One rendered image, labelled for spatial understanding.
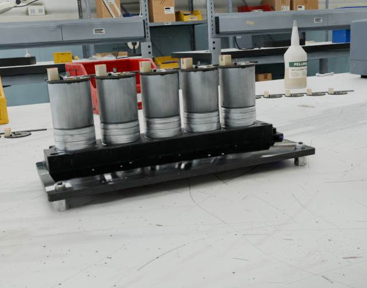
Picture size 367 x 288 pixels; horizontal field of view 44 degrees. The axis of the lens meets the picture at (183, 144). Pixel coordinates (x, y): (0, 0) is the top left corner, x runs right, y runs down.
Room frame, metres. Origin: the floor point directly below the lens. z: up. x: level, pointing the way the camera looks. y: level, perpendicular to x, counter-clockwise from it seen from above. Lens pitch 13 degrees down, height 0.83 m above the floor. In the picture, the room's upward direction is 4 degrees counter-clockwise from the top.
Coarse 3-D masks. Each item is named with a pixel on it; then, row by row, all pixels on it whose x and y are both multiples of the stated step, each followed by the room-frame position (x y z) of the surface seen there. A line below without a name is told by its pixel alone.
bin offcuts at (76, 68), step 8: (72, 64) 0.60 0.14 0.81; (80, 64) 0.57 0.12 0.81; (88, 64) 0.65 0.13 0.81; (96, 64) 0.65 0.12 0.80; (104, 64) 0.66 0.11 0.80; (112, 64) 0.66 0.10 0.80; (120, 64) 0.67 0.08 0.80; (128, 64) 0.68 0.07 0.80; (136, 64) 0.66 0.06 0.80; (152, 64) 0.61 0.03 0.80; (72, 72) 0.61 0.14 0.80; (80, 72) 0.58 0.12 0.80; (88, 72) 0.65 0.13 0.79; (136, 80) 0.66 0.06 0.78; (96, 96) 0.53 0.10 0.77; (96, 104) 0.53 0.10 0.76; (96, 112) 0.53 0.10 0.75
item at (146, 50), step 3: (144, 42) 2.66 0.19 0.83; (147, 42) 2.67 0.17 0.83; (150, 42) 2.67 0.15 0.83; (141, 45) 2.65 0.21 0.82; (144, 45) 2.66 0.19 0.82; (147, 45) 2.67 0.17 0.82; (150, 45) 2.67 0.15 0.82; (141, 48) 2.65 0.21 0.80; (144, 48) 2.66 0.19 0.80; (147, 48) 2.67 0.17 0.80; (150, 48) 2.67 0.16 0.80; (144, 51) 2.66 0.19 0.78; (147, 51) 2.67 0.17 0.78; (150, 51) 2.67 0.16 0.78; (144, 54) 2.66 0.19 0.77; (147, 54) 2.67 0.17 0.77; (150, 54) 2.67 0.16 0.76; (144, 57) 2.66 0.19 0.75; (147, 57) 2.67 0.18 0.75; (150, 57) 2.67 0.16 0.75
